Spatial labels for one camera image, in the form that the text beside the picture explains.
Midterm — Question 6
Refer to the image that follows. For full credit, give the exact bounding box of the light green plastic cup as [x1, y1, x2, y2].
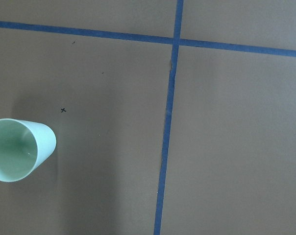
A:
[0, 118, 56, 182]

